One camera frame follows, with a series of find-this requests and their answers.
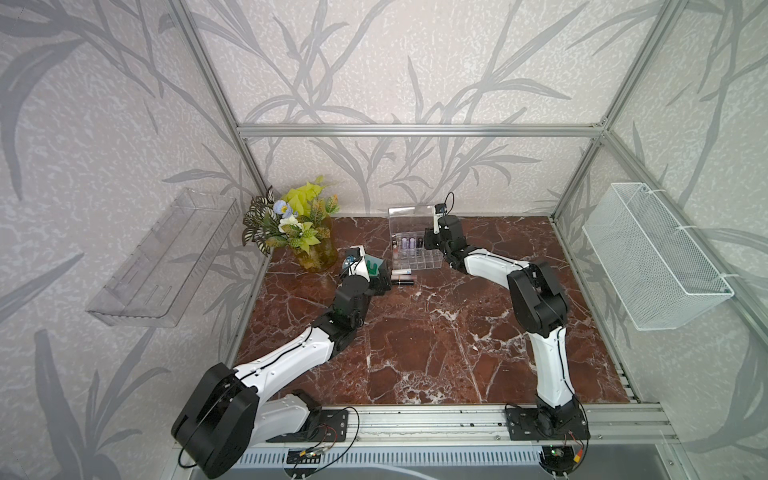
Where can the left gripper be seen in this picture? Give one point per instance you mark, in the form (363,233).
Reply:
(379,289)

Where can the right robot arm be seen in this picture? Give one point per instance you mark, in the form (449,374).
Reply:
(539,305)

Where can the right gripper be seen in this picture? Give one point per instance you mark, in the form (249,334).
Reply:
(428,233)

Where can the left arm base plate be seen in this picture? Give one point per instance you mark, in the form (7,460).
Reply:
(322,426)

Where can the white wire mesh basket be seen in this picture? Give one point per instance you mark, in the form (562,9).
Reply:
(659,272)

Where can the clear acrylic lipstick organizer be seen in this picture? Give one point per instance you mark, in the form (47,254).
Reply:
(408,227)

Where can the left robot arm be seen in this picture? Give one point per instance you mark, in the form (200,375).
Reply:
(232,408)

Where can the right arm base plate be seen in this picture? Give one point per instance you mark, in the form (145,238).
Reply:
(547,423)

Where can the aluminium front rail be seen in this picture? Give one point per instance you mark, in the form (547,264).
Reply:
(485,425)

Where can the clear plastic wall shelf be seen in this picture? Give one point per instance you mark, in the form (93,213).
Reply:
(159,279)

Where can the artificial plant in vase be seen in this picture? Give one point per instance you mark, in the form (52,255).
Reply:
(300,221)

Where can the teal dustpan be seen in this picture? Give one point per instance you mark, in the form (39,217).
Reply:
(374,265)

